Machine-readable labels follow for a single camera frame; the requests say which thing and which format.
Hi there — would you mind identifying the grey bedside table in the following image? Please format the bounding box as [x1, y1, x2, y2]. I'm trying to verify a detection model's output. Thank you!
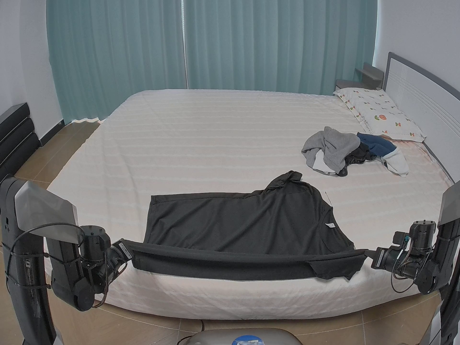
[335, 62, 384, 91]

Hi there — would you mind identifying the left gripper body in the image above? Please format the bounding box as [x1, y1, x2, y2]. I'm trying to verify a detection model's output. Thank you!
[106, 240, 135, 276]

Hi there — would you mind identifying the blue-green curtain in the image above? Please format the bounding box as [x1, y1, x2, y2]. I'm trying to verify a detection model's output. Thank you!
[47, 0, 188, 124]
[184, 0, 379, 96]

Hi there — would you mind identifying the black chest of drawers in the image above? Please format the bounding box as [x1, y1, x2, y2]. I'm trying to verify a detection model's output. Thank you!
[0, 103, 40, 179]

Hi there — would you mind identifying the black T-shirt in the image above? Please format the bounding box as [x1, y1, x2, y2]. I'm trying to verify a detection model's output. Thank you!
[131, 171, 368, 281]

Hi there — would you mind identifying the white printed pillow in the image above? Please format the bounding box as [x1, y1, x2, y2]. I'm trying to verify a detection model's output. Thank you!
[332, 87, 427, 143]

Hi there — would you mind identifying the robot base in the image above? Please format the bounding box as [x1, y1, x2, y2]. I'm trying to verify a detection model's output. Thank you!
[187, 328, 302, 345]

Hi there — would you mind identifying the pile of clothes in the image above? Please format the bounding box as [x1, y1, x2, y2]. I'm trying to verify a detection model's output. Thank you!
[301, 126, 410, 178]

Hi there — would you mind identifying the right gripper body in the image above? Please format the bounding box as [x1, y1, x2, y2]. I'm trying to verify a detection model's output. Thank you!
[371, 247, 414, 278]

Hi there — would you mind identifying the bed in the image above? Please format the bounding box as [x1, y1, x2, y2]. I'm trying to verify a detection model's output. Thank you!
[43, 52, 460, 321]

